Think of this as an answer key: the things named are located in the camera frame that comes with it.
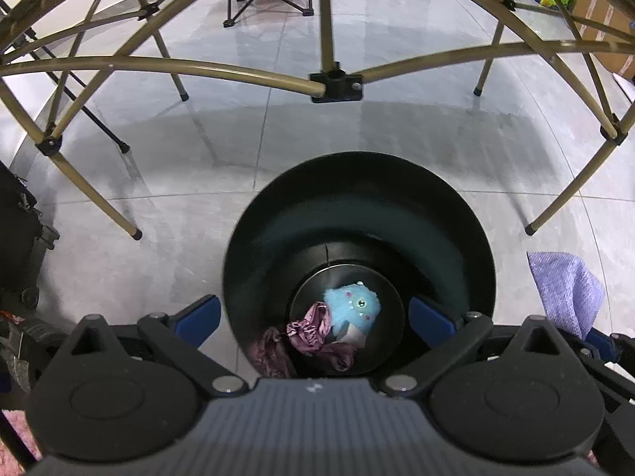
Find lavender knitted cloth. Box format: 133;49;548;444
526;251;606;340

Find black round trash bin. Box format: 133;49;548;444
223;152;496;378

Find blue plush toy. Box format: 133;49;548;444
323;282;381;340

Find purple satin cloth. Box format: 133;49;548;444
248;302;357;379

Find black suitcase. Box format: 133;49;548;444
1;163;59;311

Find pink fluffy rug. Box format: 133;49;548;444
1;411;41;475

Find cardboard boxes stack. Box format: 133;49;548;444
573;0;635;81

